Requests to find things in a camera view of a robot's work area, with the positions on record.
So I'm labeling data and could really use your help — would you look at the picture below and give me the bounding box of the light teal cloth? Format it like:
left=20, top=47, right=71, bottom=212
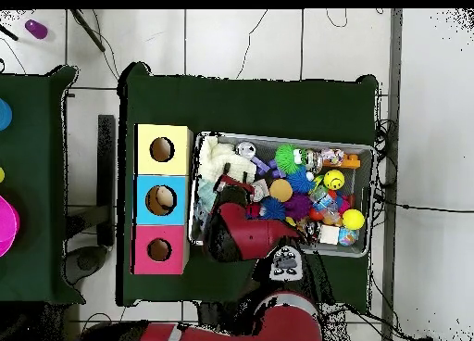
left=195, top=180, right=219, bottom=210

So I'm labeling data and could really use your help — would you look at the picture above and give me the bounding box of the magenta plastic bowl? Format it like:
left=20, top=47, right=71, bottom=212
left=0, top=194, right=20, bottom=259

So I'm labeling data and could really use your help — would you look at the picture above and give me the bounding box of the silver crushed can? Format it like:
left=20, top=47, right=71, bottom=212
left=235, top=141, right=256, bottom=159

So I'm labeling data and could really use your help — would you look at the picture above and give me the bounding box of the black cable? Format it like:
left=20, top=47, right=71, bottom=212
left=373, top=192, right=474, bottom=214

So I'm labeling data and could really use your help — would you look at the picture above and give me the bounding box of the shallow clear mesh bin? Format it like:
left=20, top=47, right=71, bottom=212
left=186, top=130, right=377, bottom=259

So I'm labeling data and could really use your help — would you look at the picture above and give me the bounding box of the wooden box with three holes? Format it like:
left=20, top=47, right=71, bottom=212
left=131, top=123, right=194, bottom=276

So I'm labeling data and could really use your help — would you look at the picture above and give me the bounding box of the black rod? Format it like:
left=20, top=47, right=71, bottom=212
left=69, top=8, right=106, bottom=53

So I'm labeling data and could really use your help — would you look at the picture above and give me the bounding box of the toy hamburger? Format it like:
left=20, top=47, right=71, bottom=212
left=268, top=178, right=293, bottom=203

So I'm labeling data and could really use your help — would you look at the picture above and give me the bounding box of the plain yellow ball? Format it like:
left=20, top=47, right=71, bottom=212
left=341, top=208, right=367, bottom=231

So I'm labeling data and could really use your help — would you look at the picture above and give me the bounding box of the purple bottle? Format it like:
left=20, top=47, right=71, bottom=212
left=24, top=19, right=49, bottom=41

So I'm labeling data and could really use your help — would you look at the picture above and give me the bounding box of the black upright panel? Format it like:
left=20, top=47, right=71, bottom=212
left=96, top=114, right=117, bottom=247

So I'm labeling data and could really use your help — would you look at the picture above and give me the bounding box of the dark green side table cloth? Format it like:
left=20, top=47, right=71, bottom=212
left=0, top=64, right=86, bottom=305

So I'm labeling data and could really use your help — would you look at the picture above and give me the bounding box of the yellow smiley face ball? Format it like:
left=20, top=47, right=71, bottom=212
left=322, top=169, right=346, bottom=191

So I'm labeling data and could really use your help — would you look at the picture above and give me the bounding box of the blue plastic cup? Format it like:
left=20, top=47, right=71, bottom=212
left=0, top=97, right=13, bottom=132

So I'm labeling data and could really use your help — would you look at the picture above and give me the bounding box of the purple spiky ball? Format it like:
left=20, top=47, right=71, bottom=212
left=283, top=192, right=313, bottom=220

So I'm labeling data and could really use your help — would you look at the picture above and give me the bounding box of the cream waffle cloth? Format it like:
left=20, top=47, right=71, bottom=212
left=199, top=135, right=257, bottom=184

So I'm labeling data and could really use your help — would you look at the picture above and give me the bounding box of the green fuzzy toy with eyes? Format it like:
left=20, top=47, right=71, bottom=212
left=274, top=144, right=306, bottom=173

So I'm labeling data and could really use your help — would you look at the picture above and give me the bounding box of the blue fuzzy toy with eyes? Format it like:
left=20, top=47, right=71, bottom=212
left=286, top=166, right=317, bottom=195

